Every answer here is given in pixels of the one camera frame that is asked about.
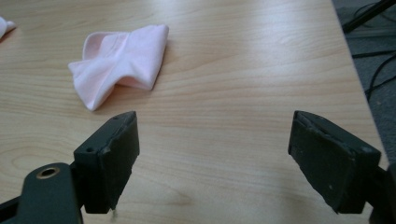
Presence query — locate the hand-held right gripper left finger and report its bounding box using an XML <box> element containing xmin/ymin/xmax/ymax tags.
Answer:
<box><xmin>73</xmin><ymin>110</ymin><xmax>141</xmax><ymax>215</ymax></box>

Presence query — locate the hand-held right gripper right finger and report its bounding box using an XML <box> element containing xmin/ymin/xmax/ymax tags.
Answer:
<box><xmin>288</xmin><ymin>110</ymin><xmax>382</xmax><ymax>215</ymax></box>

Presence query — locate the black metal stand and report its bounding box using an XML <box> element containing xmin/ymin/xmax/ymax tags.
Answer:
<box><xmin>341</xmin><ymin>0</ymin><xmax>396</xmax><ymax>34</ymax></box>

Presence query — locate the black cable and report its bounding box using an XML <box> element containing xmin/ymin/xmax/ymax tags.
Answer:
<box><xmin>351</xmin><ymin>49</ymin><xmax>396</xmax><ymax>101</ymax></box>

